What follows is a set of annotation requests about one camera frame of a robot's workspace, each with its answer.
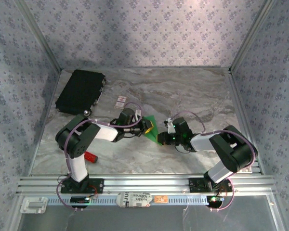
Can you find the controller board with led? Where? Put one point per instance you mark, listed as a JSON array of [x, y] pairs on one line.
[[214, 199], [79, 199]]

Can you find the small red white card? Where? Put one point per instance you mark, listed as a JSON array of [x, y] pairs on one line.
[[120, 102]]

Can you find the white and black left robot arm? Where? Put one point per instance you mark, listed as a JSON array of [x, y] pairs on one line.
[[77, 142]]

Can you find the white plastic bracket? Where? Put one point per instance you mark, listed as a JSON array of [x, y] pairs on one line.
[[33, 205]]

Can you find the black rectangular case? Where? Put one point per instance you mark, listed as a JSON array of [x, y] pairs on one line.
[[82, 89]]

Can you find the aluminium frame post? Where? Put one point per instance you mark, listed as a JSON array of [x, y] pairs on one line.
[[250, 36], [41, 36]]

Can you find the right controller board with LED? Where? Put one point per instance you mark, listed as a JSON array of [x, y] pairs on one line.
[[214, 199]]

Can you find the green paper sheet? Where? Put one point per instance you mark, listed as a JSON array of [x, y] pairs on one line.
[[154, 134]]

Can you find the silver metal ball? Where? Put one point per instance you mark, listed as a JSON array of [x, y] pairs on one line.
[[87, 112]]

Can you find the aluminium mounting rail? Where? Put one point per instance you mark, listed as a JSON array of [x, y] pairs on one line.
[[147, 184]]

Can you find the aluminium side rail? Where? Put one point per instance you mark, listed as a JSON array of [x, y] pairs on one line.
[[237, 96], [43, 125]]

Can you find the red cylinder with silver end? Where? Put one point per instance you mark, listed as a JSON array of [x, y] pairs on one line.
[[91, 157]]

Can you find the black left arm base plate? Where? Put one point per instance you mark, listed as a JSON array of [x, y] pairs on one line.
[[96, 186]]

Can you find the left controller board with LED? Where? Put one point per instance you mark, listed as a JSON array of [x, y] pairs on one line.
[[79, 199]]

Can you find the orange label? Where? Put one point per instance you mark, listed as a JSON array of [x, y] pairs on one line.
[[161, 199]]

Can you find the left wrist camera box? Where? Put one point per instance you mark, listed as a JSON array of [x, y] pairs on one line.
[[138, 114]]

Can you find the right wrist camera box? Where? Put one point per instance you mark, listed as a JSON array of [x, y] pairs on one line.
[[169, 126]]

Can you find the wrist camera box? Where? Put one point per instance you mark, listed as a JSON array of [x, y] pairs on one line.
[[169, 126], [138, 114]]

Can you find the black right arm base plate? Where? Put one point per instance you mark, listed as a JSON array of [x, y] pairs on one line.
[[195, 185]]

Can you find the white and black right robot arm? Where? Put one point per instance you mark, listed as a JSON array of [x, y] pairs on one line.
[[233, 149]]

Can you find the white printed label roll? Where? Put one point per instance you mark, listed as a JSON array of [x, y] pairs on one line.
[[135, 199]]

